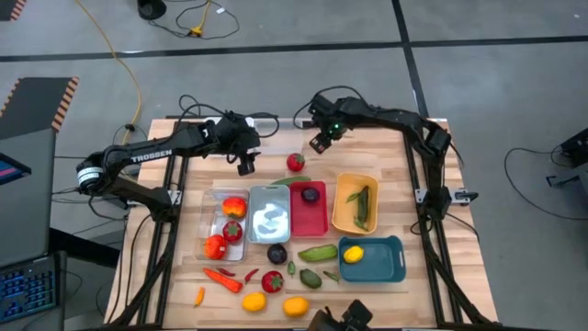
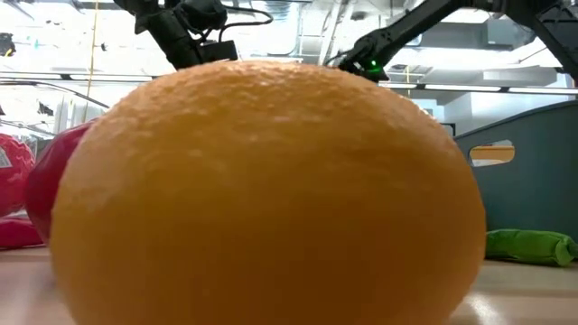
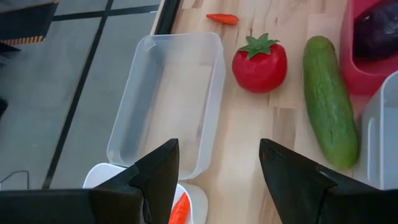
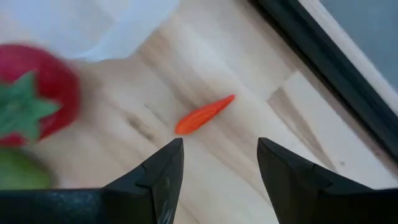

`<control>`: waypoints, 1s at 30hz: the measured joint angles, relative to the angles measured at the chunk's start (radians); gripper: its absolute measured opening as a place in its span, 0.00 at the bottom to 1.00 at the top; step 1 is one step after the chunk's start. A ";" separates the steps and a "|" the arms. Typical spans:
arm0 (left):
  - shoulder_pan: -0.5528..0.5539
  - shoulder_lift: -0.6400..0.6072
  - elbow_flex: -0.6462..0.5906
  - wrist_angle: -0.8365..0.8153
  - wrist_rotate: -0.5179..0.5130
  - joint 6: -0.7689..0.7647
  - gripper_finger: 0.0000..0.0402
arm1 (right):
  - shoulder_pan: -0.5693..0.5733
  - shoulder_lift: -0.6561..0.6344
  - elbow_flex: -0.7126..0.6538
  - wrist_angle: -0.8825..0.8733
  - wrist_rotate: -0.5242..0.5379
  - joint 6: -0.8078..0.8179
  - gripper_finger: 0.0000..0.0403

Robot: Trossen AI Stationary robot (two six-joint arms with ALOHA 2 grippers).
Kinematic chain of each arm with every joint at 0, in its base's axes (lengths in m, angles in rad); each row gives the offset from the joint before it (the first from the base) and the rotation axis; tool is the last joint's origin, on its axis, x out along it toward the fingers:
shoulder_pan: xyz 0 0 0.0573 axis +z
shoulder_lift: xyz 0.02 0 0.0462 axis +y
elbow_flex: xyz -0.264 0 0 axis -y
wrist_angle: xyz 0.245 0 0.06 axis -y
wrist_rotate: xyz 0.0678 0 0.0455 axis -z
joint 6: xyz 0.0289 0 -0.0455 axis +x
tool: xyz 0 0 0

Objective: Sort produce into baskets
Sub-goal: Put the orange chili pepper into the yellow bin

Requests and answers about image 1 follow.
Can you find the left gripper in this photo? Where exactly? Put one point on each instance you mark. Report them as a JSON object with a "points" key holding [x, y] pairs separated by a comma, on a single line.
{"points": [[239, 135]]}

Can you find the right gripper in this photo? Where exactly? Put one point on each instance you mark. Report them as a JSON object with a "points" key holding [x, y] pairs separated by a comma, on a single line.
{"points": [[328, 115]]}

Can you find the yellow-orange bell pepper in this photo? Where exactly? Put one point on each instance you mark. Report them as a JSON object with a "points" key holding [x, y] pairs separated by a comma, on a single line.
{"points": [[234, 208]]}

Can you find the purple plum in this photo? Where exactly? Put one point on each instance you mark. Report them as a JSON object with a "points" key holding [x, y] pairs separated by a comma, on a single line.
{"points": [[310, 195]]}

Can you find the small green chili pepper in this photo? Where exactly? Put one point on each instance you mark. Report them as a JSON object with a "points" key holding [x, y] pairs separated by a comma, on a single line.
{"points": [[353, 197], [360, 224]]}

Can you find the clear plastic bin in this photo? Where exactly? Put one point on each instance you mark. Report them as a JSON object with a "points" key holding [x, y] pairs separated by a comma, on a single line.
{"points": [[209, 216]]}

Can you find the yellow plastic basket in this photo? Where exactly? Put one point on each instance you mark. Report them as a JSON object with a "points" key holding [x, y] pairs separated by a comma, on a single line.
{"points": [[344, 207]]}

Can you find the orange bell pepper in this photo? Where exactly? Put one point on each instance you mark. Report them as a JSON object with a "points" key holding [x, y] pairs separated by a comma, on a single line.
{"points": [[215, 247]]}

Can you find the red chili pepper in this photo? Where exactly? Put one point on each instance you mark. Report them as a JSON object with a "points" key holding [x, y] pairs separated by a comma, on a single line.
{"points": [[225, 272], [251, 275]]}

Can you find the light green cucumber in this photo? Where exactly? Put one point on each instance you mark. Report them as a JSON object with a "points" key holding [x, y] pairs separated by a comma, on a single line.
{"points": [[317, 253]]}

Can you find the orange carrot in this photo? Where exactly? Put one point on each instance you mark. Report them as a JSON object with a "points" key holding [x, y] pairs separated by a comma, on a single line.
{"points": [[222, 280]]}

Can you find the dark green avocado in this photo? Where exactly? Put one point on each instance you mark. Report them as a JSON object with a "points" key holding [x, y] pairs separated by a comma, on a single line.
{"points": [[310, 278]]}

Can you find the green pea pod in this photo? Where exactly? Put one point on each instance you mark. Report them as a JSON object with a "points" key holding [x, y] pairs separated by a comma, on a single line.
{"points": [[331, 276]]}

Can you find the small orange chili pepper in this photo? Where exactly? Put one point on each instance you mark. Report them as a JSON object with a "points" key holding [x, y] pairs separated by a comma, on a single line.
{"points": [[199, 297]]}

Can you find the orange fruit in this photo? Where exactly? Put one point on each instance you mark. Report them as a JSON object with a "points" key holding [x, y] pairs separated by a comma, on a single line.
{"points": [[295, 307]]}

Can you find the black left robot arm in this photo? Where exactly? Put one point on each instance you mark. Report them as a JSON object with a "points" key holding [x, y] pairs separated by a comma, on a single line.
{"points": [[147, 156]]}

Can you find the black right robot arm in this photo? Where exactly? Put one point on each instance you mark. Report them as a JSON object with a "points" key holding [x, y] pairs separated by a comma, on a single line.
{"points": [[390, 115]]}

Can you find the light grey plastic basket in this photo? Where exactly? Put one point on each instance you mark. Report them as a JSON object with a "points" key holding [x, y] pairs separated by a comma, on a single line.
{"points": [[257, 197]]}

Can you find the red plastic basket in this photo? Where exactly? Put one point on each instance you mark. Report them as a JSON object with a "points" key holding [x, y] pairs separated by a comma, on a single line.
{"points": [[308, 220]]}

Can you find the dark purple eggplant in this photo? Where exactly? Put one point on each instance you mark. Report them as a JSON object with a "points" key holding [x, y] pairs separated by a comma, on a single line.
{"points": [[277, 254]]}

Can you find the teal plastic basket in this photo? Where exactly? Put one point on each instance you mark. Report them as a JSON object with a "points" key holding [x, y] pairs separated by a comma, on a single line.
{"points": [[381, 262]]}

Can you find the yellow extension plug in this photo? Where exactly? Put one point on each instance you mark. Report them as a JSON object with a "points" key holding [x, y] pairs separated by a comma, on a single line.
{"points": [[196, 31]]}

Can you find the black bulky device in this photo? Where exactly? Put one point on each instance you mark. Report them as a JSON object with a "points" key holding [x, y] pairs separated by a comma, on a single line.
{"points": [[353, 317]]}

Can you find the black round stand base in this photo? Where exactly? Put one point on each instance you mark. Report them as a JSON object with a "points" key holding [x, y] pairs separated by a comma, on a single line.
{"points": [[151, 8]]}

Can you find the striped-edge black floor mat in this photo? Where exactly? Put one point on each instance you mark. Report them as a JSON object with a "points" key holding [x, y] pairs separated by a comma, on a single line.
{"points": [[32, 106], [9, 8]]}

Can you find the laptop screen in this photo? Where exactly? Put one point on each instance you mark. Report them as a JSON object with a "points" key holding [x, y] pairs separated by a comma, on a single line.
{"points": [[11, 170]]}

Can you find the grey metal stand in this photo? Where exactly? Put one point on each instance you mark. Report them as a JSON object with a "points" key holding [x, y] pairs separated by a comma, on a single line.
{"points": [[569, 180]]}

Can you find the backlit keyboard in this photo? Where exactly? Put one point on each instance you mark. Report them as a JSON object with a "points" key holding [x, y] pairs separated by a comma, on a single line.
{"points": [[27, 289]]}

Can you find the black equipment box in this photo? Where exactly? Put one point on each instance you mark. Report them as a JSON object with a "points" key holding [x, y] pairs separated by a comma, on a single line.
{"points": [[576, 148]]}

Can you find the black aluminium table frame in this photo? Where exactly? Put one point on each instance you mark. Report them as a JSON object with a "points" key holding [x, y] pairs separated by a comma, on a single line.
{"points": [[434, 276]]}

